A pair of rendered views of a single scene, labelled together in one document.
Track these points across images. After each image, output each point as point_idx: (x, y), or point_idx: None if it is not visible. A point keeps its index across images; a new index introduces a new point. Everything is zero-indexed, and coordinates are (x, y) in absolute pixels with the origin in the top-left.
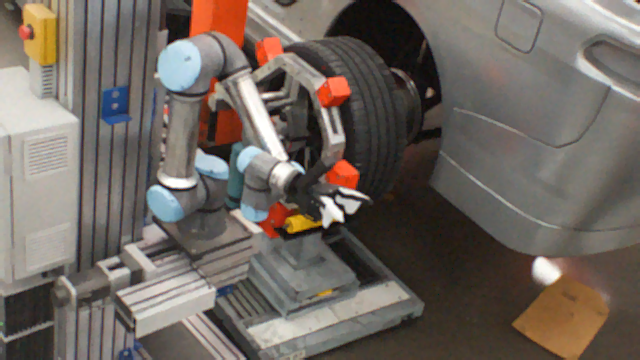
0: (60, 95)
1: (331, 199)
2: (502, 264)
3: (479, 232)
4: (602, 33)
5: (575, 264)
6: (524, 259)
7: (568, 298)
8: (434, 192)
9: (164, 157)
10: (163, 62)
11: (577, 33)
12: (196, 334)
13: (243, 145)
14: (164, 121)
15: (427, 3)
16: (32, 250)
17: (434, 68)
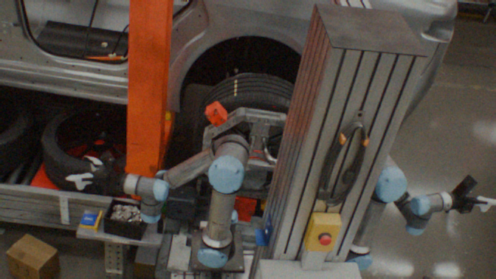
0: (328, 257)
1: (480, 196)
2: (269, 136)
3: (239, 126)
4: (435, 18)
5: None
6: (271, 126)
7: None
8: (193, 117)
9: (241, 231)
10: (387, 190)
11: (421, 22)
12: None
13: (243, 184)
14: (118, 201)
15: (294, 31)
16: None
17: (252, 57)
